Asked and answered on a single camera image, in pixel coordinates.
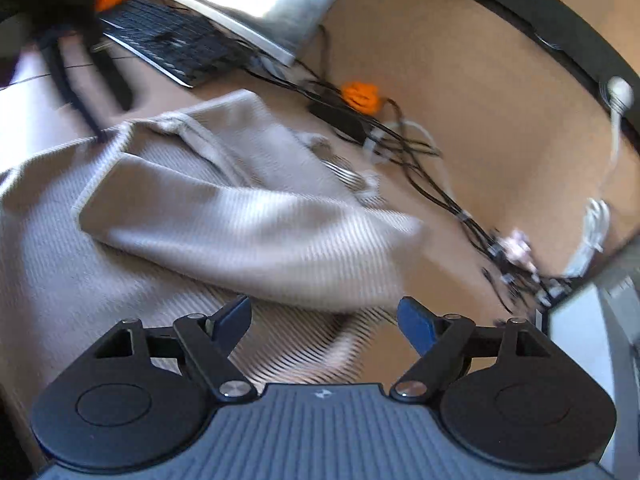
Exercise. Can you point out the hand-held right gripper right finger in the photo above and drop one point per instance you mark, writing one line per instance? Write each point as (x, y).
(414, 324)

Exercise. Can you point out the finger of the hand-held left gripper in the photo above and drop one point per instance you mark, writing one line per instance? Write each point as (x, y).
(112, 77)
(75, 97)

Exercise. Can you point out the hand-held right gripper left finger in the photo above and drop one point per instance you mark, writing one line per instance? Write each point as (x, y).
(234, 318)

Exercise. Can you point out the beige ribbed sweater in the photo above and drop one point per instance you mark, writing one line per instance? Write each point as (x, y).
(210, 220)

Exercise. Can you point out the black keyboard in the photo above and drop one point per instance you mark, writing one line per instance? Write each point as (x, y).
(167, 40)

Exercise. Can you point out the silver monitor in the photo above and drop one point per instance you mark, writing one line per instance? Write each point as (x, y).
(260, 0)

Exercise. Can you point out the white grey box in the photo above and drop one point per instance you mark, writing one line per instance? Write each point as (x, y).
(585, 360)

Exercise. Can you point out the black power adapter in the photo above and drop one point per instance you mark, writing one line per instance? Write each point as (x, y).
(340, 117)

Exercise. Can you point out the orange plastic clip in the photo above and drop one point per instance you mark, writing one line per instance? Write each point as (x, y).
(360, 95)

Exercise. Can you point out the dark curved rail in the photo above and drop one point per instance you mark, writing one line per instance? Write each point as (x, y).
(545, 15)

